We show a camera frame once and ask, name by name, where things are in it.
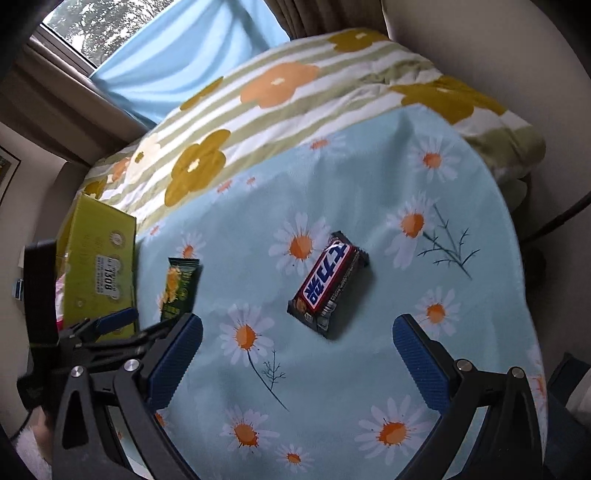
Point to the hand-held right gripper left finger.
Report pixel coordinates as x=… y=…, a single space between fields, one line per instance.
x=178 y=360

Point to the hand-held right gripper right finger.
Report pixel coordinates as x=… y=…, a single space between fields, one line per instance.
x=421 y=364

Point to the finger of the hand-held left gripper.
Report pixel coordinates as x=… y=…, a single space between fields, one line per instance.
x=120 y=344
x=117 y=319

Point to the green cardboard box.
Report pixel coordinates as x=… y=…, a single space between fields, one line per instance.
x=99 y=258

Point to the green snack bar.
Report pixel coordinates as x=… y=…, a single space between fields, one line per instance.
x=180 y=288

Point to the dark chocolate bar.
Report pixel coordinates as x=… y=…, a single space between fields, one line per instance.
x=328 y=286

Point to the person's left forearm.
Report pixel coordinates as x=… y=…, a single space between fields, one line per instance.
x=32 y=445

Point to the pink snack packet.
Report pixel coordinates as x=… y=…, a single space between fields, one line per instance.
x=61 y=300

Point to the blue daisy bed sheet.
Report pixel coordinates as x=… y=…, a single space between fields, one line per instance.
x=351 y=221

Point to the window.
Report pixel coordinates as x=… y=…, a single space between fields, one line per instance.
x=78 y=23

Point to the striped floral quilt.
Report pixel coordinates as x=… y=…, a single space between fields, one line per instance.
x=295 y=78

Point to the brown curtain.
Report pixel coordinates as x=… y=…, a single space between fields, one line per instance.
x=323 y=16

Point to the framed wall picture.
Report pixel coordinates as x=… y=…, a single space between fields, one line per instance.
x=7 y=173

